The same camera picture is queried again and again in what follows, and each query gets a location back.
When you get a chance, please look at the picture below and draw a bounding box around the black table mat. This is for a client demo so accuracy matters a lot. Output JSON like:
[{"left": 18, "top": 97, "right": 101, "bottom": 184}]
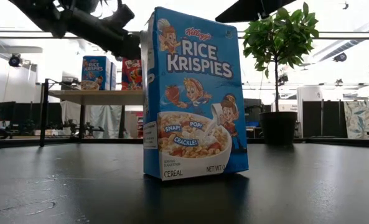
[{"left": 0, "top": 142, "right": 369, "bottom": 224}]

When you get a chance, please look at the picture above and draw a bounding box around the black aluminium table frame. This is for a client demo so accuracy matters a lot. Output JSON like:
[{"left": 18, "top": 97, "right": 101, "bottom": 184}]
[{"left": 0, "top": 136, "right": 369, "bottom": 149}]

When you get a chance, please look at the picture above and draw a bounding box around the red Froot Loops cereal box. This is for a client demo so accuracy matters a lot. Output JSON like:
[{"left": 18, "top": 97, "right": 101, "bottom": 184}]
[{"left": 121, "top": 57, "right": 144, "bottom": 91}]

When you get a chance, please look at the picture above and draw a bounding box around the green potted plant, black pot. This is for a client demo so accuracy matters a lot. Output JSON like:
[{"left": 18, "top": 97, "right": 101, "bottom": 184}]
[{"left": 242, "top": 1, "right": 320, "bottom": 146}]

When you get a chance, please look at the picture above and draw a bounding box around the white cloth cover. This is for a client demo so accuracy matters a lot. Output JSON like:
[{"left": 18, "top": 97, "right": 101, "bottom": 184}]
[{"left": 60, "top": 100, "right": 123, "bottom": 139}]

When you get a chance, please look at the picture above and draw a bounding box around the wooden shelf with black frame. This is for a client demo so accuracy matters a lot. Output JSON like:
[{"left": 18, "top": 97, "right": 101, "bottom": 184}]
[{"left": 36, "top": 77, "right": 145, "bottom": 147}]

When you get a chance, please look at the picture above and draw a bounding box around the blue Rice Krispies cereal box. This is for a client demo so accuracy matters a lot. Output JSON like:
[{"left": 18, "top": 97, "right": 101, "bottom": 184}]
[
  {"left": 142, "top": 6, "right": 250, "bottom": 182},
  {"left": 81, "top": 55, "right": 112, "bottom": 91}
]

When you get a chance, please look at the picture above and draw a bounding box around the dark partition cabinet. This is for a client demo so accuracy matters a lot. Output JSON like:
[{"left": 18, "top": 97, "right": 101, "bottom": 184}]
[{"left": 301, "top": 99, "right": 348, "bottom": 139}]

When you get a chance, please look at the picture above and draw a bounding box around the black computer monitor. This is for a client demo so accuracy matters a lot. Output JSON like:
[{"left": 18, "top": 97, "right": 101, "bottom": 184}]
[
  {"left": 0, "top": 101, "right": 17, "bottom": 122},
  {"left": 13, "top": 102, "right": 63, "bottom": 126}
]

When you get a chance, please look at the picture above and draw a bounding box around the leaf-patterned curtain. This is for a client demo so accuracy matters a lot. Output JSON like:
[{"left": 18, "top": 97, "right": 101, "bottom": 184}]
[{"left": 343, "top": 100, "right": 369, "bottom": 140}]

